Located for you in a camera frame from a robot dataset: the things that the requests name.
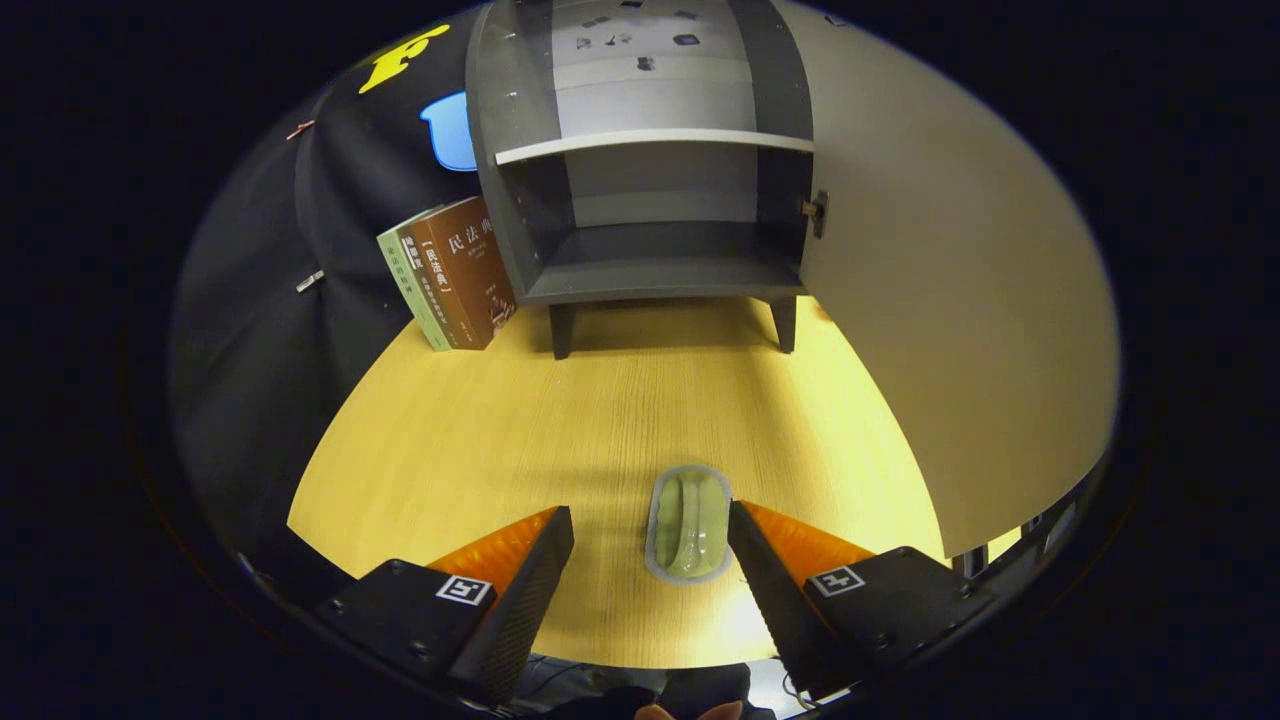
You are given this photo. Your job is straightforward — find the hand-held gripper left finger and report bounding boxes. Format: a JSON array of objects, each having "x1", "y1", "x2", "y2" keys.
[{"x1": 315, "y1": 505, "x2": 576, "y2": 707}]

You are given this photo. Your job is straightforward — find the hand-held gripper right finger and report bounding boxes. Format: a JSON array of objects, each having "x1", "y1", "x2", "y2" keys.
[{"x1": 727, "y1": 500, "x2": 1001, "y2": 701}]

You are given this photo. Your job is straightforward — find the green oval packet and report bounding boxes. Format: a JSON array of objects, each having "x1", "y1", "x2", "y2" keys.
[{"x1": 645, "y1": 465, "x2": 734, "y2": 585}]

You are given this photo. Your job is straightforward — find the beige cabinet door black handle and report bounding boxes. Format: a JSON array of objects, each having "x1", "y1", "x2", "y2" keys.
[{"x1": 775, "y1": 0, "x2": 1121, "y2": 559}]

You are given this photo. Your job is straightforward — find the brown book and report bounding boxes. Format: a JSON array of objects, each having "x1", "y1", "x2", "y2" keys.
[
  {"x1": 398, "y1": 228, "x2": 446, "y2": 351},
  {"x1": 415, "y1": 197, "x2": 519, "y2": 351}
]

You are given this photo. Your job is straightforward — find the dark grey cabinet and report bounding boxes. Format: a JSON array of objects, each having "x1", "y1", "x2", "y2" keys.
[{"x1": 465, "y1": 0, "x2": 831, "y2": 361}]

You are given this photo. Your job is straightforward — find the black backdrop cloth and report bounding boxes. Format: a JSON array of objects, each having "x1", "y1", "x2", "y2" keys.
[{"x1": 170, "y1": 20, "x2": 481, "y2": 561}]

